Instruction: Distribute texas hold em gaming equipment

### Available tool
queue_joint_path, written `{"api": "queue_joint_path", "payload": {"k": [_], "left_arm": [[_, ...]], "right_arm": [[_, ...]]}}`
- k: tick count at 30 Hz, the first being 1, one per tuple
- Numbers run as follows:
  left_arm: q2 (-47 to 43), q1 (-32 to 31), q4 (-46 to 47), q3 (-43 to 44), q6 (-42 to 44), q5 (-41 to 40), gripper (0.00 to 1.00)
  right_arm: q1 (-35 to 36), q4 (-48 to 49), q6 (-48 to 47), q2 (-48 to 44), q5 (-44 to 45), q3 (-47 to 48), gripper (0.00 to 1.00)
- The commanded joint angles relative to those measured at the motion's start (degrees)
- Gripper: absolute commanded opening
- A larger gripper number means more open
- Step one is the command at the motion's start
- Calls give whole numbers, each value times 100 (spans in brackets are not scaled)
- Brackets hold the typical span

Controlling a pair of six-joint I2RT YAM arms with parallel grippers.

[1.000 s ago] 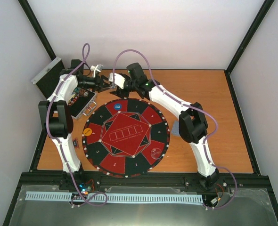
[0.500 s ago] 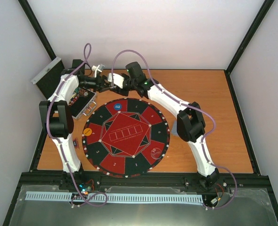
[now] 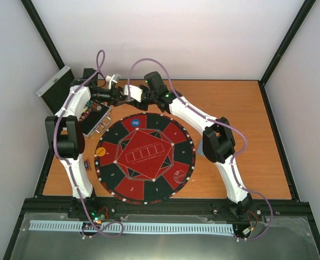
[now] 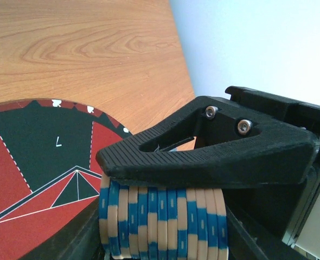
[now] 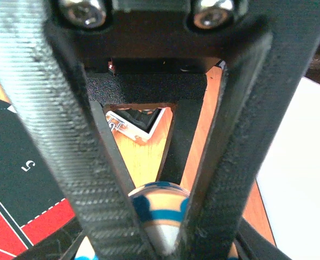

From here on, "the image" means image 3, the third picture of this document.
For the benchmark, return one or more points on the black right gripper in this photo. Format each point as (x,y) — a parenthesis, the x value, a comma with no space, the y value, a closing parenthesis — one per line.
(144,108)

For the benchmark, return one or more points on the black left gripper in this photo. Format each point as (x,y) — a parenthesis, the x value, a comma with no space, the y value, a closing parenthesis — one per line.
(115,97)

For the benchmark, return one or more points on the blue small blind button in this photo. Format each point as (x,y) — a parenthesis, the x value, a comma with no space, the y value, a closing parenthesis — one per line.
(135,122)

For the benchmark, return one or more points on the yellow big blind button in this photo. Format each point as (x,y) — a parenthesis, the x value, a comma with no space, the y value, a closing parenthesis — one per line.
(100,151)

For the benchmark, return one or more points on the clear dealer button disc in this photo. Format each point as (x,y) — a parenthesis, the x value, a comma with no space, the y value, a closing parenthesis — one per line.
(179,176)

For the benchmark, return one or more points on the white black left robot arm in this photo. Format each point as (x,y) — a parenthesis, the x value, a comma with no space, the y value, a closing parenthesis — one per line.
(64,133)

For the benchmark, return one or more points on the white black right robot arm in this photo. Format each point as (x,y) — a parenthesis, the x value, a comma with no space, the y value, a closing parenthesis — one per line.
(218,143)

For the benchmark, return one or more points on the poker chip row in case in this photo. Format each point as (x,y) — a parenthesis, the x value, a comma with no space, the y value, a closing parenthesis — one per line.
(94,106)

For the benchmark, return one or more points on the aluminium poker chip case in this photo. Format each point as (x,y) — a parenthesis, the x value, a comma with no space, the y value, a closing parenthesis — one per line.
(55,92)

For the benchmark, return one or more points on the round red black poker mat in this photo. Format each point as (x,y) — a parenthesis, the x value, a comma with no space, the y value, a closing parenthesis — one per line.
(140,161)

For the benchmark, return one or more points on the blue playing card deck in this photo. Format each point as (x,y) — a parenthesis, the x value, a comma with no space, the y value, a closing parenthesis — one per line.
(200,148)

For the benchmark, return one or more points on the red black triangular token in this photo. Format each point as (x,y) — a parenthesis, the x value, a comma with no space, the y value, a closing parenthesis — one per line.
(87,165)

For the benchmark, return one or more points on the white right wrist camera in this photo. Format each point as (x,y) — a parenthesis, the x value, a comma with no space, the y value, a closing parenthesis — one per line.
(134,92)

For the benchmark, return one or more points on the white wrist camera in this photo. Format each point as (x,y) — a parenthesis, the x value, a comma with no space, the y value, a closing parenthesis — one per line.
(134,92)
(112,80)

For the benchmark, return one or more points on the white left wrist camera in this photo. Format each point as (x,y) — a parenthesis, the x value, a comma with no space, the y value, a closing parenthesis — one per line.
(112,80)

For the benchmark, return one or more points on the black frame rail front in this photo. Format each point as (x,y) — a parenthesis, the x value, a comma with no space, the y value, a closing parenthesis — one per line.
(213,209)

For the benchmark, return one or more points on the light blue slotted cable duct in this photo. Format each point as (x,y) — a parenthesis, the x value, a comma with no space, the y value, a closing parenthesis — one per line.
(136,228)

